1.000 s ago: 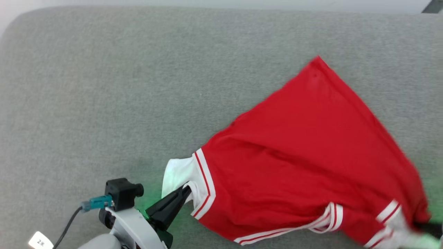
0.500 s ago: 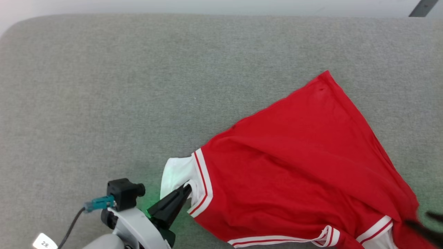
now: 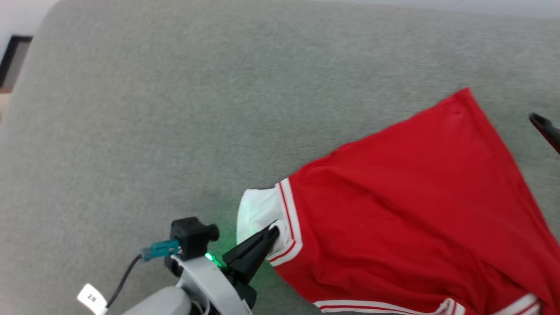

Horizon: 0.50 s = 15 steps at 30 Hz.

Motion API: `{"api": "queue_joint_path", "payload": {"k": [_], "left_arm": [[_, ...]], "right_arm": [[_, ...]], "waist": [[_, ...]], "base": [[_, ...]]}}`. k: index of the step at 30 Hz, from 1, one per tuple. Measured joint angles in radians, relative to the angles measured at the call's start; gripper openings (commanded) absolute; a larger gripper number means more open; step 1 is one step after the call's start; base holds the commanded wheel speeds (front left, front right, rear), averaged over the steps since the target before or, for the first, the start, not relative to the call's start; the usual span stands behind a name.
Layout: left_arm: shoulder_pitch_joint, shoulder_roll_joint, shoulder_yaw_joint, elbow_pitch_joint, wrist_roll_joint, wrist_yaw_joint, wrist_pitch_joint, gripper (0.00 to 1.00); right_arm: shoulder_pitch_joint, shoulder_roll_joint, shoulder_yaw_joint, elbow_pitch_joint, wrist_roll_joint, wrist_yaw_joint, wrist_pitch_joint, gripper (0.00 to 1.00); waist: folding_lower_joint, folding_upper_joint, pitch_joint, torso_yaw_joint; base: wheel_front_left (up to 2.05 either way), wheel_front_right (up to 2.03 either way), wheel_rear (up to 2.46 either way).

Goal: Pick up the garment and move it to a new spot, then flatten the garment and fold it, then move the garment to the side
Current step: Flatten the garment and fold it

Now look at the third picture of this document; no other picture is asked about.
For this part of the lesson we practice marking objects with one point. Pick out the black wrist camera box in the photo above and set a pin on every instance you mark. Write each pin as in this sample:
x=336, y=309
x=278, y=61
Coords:
x=192, y=236

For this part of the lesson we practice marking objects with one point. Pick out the red shirt with white trim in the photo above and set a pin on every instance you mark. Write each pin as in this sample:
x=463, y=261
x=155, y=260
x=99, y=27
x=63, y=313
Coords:
x=393, y=197

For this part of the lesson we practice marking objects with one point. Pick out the black framed panel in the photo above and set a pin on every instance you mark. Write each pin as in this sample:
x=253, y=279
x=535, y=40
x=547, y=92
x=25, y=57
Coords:
x=13, y=61

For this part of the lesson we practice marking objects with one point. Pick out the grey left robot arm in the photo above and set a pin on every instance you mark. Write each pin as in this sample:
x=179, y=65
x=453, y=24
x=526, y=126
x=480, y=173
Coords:
x=157, y=304

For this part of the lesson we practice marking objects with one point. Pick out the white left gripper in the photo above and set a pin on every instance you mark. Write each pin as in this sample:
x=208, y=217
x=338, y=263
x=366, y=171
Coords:
x=208, y=282

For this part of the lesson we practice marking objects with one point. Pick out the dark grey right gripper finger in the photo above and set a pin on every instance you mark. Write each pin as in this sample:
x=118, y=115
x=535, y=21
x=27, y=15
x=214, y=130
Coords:
x=549, y=129

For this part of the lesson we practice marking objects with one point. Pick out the beige perforated basket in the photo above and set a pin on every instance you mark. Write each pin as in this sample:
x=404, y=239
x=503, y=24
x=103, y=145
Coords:
x=3, y=107

